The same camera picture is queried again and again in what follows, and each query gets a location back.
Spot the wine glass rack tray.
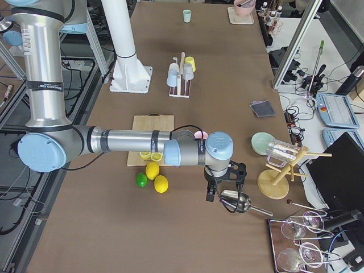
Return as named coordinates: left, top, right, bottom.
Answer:
left=268, top=210, right=341, bottom=272

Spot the yellow lemon far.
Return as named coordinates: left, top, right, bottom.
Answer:
left=154, top=175, right=169, bottom=193

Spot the cream white cup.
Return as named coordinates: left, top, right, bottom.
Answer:
left=168, top=63, right=179, bottom=72

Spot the beige tray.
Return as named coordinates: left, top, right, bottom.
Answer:
left=227, top=7, right=254, bottom=25

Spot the blue teach pendant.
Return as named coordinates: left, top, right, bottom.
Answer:
left=316, top=93, right=360, bottom=129
left=322, top=128, right=363, bottom=149

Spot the mint green cup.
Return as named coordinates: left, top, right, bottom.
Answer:
left=183, top=9, right=192, bottom=23

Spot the yellow lemon near board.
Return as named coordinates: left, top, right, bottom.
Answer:
left=146, top=162, right=160, bottom=180

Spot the pink bowl with ice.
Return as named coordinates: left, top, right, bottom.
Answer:
left=233, top=0, right=255, bottom=16

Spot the green bowl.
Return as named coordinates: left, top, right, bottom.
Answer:
left=251, top=132, right=275, bottom=156

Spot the lemon slice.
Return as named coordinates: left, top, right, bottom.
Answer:
left=139, top=152, right=151, bottom=160
left=151, top=152, right=163, bottom=162

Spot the metal scoop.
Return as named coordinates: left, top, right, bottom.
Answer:
left=220, top=190, right=273, bottom=217

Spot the yellow cup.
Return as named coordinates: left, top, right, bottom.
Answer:
left=185, top=56, right=196, bottom=72

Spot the green lime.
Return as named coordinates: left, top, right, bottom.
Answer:
left=135, top=172, right=148, bottom=188

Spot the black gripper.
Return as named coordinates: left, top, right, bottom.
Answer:
left=204, top=160, right=246, bottom=202

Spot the light blue cup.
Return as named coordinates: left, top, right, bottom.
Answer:
left=166, top=69, right=179, bottom=88

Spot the wooden cutting board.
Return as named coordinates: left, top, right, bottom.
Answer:
left=127, top=115, right=175, bottom=167

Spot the grey folded cloth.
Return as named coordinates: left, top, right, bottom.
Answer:
left=250, top=100, right=276, bottom=118

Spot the grey cup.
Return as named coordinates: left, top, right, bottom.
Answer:
left=183, top=63, right=194, bottom=81

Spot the clear glass mug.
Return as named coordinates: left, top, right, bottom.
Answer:
left=266, top=139, right=301, bottom=167

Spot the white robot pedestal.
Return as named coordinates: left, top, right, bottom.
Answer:
left=102, top=0, right=152, bottom=94

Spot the wooden mug tree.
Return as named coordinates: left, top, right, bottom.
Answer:
left=257, top=146, right=332, bottom=200

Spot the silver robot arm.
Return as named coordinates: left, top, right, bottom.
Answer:
left=10, top=1, right=246, bottom=201

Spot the black laptop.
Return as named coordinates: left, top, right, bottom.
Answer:
left=307, top=133, right=363, bottom=212

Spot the pink plastic cup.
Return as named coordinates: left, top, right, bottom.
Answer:
left=194, top=131, right=208, bottom=140

